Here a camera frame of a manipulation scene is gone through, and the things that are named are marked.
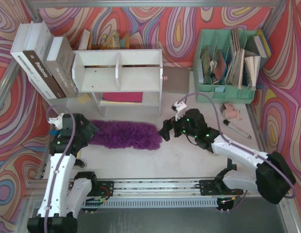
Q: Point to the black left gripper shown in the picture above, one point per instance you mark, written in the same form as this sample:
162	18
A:
85	128

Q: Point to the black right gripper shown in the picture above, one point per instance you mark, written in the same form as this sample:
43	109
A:
174	129

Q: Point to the purple fluffy duster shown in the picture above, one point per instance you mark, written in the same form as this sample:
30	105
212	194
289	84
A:
122	135

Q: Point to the white black stapler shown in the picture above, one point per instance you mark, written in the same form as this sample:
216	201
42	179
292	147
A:
79	164

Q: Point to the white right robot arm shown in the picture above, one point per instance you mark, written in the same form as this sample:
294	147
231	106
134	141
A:
270	175

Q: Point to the white wooden bookshelf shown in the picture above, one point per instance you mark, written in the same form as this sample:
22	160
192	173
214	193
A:
96	72

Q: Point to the yellow sticky note pad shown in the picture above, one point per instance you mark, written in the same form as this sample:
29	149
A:
83	98

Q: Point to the grey notebook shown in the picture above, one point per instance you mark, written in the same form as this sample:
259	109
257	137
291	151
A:
176	80

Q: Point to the white marker pen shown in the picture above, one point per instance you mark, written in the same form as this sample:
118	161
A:
237	129

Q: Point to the pink pig figurine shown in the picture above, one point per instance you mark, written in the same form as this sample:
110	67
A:
228	112

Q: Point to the green file organizer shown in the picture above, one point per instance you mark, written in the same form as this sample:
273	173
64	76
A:
226	65

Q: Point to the taupe Lonely City book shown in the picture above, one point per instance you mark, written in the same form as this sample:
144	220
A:
59	61

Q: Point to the books behind shelf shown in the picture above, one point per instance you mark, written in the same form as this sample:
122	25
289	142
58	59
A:
113	42

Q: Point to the brown Fredonia book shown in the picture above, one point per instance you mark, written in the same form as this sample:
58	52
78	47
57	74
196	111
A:
36	51

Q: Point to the white Mademoiselle book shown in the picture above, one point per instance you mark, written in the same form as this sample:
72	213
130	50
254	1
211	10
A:
18	49

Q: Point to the grey book in organizer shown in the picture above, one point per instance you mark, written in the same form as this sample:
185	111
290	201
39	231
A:
259	44

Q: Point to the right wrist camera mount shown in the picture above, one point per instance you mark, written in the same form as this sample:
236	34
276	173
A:
179	108

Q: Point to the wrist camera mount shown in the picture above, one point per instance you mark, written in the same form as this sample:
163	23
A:
179	108
57	121

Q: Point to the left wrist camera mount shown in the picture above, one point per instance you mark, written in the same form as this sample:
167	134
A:
57	121

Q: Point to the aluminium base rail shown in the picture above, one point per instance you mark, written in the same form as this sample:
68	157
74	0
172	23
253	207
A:
156	193

